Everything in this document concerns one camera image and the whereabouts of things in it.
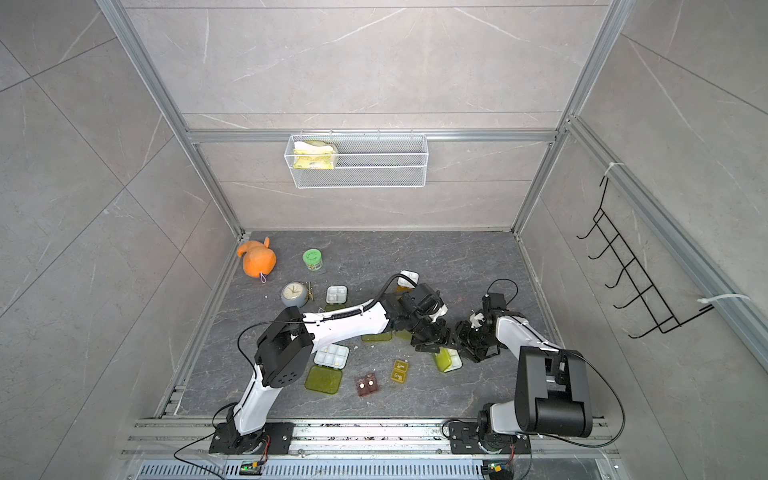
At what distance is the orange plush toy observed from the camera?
1.03 m

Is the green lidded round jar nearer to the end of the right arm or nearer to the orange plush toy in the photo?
the orange plush toy

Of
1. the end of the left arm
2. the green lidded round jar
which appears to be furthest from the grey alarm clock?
the end of the left arm

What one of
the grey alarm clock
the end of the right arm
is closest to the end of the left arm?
the end of the right arm

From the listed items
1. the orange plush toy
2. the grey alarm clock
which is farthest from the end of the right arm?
the orange plush toy

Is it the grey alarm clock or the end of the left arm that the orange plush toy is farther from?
the end of the left arm

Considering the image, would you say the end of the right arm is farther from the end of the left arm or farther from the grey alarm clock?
the grey alarm clock

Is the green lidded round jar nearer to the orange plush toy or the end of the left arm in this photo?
the orange plush toy

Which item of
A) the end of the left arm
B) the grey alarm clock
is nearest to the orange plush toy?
the grey alarm clock

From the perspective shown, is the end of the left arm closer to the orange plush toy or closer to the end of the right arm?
the end of the right arm
